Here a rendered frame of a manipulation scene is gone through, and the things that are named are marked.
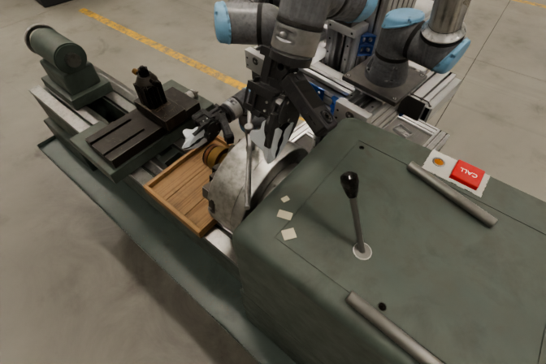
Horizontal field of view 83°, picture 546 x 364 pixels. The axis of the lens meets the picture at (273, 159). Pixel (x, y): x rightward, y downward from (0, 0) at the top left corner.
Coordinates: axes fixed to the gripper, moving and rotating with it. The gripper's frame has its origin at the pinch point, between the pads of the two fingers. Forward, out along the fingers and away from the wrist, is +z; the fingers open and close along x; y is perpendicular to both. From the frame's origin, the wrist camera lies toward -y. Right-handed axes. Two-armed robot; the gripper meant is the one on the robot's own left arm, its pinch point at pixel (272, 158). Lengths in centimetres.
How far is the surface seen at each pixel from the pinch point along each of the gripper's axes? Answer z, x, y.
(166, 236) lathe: 81, -21, 53
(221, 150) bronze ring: 19.0, -17.2, 27.4
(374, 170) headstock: 2.8, -22.5, -14.8
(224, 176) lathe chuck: 15.7, -5.0, 14.7
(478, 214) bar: 0.6, -23.1, -36.9
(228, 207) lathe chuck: 21.9, -3.2, 10.2
